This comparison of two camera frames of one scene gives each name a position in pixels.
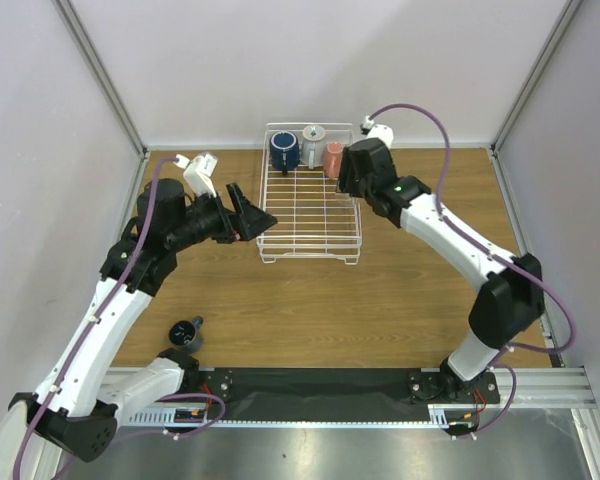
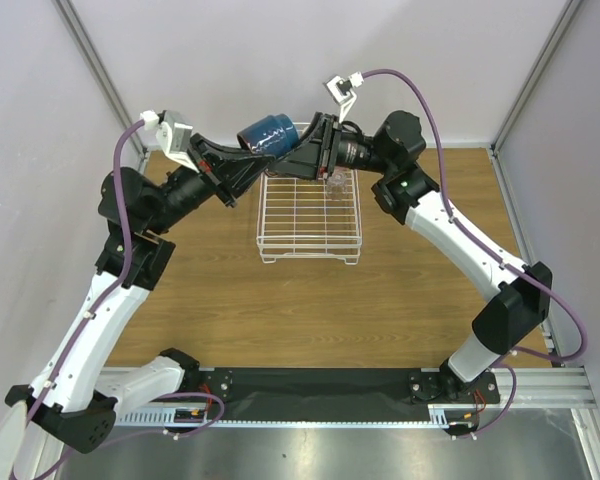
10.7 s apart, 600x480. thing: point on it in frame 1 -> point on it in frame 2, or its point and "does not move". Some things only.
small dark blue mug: (188, 334) -> (272, 135)
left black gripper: (253, 220) -> (234, 170)
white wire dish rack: (315, 219) does not move
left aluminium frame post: (91, 58) does not move
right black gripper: (360, 167) -> (327, 150)
